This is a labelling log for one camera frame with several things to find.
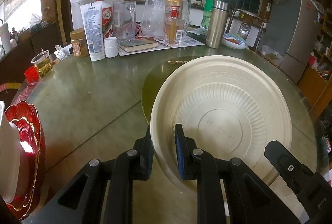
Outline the large white foam bowl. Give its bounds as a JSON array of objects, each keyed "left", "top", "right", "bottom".
[{"left": 0, "top": 101, "right": 21, "bottom": 203}]

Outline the large cream plastic bowl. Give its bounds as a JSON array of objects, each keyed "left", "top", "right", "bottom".
[{"left": 150, "top": 55, "right": 292, "bottom": 198}]

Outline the large red scalloped plate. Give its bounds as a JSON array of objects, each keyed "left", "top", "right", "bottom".
[{"left": 5, "top": 100, "right": 46, "bottom": 221}]

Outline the round yellow green placemat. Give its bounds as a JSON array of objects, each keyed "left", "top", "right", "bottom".
[{"left": 141, "top": 55, "right": 328, "bottom": 173}]

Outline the red cigarette box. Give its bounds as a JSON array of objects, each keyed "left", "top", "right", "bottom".
[{"left": 24, "top": 66, "right": 40, "bottom": 84}]

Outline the plastic cup of tea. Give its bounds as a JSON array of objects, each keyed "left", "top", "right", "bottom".
[{"left": 31, "top": 50, "right": 52, "bottom": 79}]

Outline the peanut butter jar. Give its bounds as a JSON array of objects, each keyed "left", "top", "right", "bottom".
[{"left": 70, "top": 28, "right": 89, "bottom": 58}]

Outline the small dish of food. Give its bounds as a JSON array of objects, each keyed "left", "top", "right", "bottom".
[{"left": 222, "top": 33, "right": 248, "bottom": 50}]

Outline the small white pill bottle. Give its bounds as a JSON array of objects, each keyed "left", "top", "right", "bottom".
[{"left": 104, "top": 37, "right": 118, "bottom": 58}]

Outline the brown book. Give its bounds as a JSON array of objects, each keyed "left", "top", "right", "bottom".
[{"left": 119, "top": 39, "right": 158, "bottom": 53}]

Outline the grey refrigerator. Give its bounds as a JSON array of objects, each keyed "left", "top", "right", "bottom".
[{"left": 259, "top": 0, "right": 319, "bottom": 84}]

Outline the amber sauce bottle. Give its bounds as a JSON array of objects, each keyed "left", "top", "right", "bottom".
[{"left": 163, "top": 0, "right": 185, "bottom": 45}]

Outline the stainless steel thermos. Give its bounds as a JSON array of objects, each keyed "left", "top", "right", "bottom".
[{"left": 206, "top": 0, "right": 229, "bottom": 49}]

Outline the white lotion tube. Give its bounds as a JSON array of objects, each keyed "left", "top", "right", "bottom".
[{"left": 80, "top": 1, "right": 105, "bottom": 61}]

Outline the clear plastic bag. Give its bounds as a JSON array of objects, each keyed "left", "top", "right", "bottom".
[{"left": 141, "top": 0, "right": 166, "bottom": 39}]

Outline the red cap liquor bottle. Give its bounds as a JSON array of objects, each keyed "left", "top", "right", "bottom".
[{"left": 95, "top": 0, "right": 113, "bottom": 39}]

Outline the clear glass pitcher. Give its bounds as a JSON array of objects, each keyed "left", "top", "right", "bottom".
[{"left": 112, "top": 0, "right": 136, "bottom": 41}]

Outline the green soda bottle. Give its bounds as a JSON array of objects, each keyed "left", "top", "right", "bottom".
[{"left": 201, "top": 0, "right": 220, "bottom": 30}]

